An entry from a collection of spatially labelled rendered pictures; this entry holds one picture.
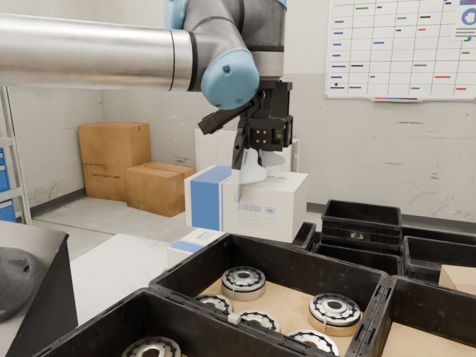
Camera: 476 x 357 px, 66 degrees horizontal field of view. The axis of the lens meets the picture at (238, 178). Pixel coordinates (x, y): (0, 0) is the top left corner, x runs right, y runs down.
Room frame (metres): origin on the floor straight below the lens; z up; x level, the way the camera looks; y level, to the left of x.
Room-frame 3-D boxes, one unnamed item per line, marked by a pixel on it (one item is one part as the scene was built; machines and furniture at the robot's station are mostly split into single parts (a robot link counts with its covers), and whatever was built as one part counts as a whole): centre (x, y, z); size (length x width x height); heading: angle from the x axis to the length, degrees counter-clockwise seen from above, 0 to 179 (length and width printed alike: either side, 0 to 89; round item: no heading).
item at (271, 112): (0.64, -0.05, 1.25); 0.09 x 0.08 x 0.12; 69
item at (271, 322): (0.60, -0.03, 0.86); 0.10 x 0.10 x 0.01
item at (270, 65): (0.65, -0.04, 1.33); 0.08 x 0.08 x 0.05
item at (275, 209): (0.65, -0.02, 1.10); 0.20 x 0.12 x 0.09; 69
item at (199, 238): (1.12, 0.13, 0.75); 0.20 x 0.12 x 0.09; 153
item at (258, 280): (0.77, -0.01, 0.86); 0.10 x 0.10 x 0.01
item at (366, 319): (0.65, -0.07, 0.92); 0.40 x 0.30 x 0.02; 58
